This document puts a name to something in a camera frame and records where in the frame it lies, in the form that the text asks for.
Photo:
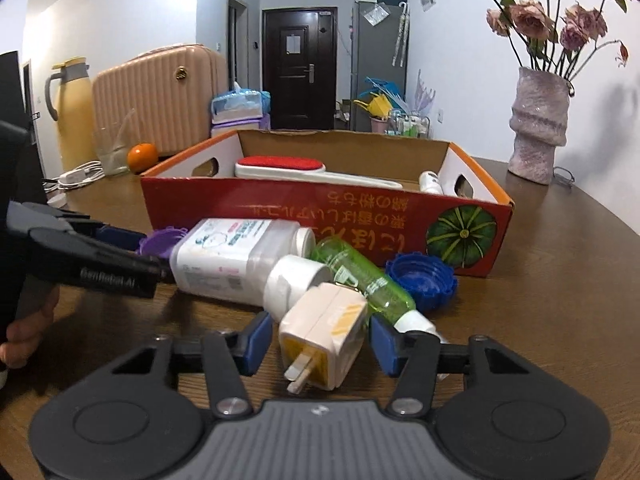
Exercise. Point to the grey refrigerator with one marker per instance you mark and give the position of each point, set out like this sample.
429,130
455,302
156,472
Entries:
370,60

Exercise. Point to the purple plastic lid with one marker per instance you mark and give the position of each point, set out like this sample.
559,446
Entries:
160,241

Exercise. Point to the dried pink roses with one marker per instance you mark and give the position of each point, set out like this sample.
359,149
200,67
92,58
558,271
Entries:
532,17

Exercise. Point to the yellow watering can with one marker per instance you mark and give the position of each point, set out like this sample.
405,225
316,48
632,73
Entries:
375,106

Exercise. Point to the clear plastic bag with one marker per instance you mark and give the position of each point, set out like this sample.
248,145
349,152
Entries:
376,12

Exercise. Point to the pink flower pot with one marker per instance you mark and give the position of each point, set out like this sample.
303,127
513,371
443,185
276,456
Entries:
378,125

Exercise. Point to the clear drinking glass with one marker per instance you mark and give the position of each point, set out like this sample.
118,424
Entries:
111,157

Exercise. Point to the small white cap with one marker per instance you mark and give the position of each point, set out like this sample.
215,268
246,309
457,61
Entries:
56,201

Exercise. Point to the small white bottle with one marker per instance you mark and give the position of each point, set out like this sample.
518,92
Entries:
430,182

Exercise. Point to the pink textured vase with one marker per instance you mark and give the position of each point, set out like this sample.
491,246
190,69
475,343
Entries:
537,125

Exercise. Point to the green spray bottle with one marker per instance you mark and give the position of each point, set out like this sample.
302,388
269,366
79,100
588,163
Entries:
360,275

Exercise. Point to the orange fruit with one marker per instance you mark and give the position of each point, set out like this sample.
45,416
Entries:
142,157

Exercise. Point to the blue ribbed bottle cap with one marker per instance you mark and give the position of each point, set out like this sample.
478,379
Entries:
425,280

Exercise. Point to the dark brown entrance door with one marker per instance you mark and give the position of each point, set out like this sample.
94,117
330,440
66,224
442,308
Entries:
300,75

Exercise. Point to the large white labelled bottle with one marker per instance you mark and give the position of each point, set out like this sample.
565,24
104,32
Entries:
225,255

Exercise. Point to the white round pill bottle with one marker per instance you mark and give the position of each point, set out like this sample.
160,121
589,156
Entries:
295,285

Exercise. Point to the purple artificial flowers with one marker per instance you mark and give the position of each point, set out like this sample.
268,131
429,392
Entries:
424,95

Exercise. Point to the purple and white box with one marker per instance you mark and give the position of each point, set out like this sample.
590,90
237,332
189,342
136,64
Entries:
237,125

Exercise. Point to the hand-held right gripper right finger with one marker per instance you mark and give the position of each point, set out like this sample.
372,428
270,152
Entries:
382,346

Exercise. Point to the white folded umbrella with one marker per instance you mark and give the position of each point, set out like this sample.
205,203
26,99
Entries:
400,35

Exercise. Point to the pink ribbed suitcase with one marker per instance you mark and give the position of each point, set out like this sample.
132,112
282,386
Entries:
160,105

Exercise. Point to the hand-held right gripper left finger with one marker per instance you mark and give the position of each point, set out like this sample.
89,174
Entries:
257,336

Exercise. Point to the red and white lint brush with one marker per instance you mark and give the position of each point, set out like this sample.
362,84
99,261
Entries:
285,165

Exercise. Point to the red cardboard box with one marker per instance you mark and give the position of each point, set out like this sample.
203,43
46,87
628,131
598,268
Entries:
280,205

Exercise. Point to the rack of small bottles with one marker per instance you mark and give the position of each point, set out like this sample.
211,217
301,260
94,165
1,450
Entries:
407,125

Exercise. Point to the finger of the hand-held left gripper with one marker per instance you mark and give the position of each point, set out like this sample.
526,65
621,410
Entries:
122,237
162,270

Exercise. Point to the person's left hand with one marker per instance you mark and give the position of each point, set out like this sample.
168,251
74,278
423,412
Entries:
27,337

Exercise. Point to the yellow thermos jug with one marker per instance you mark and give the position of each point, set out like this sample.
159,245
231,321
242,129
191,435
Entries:
75,120

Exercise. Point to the grey side door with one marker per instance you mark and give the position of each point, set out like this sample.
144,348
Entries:
237,45

